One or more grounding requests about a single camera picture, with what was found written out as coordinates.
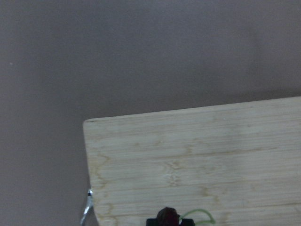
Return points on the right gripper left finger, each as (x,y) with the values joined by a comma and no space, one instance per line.
(152,222)

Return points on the dark red cherry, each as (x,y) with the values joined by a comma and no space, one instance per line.
(169,217)

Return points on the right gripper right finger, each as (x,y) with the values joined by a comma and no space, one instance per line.
(187,222)

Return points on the wooden cutting board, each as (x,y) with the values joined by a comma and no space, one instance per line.
(241,162)

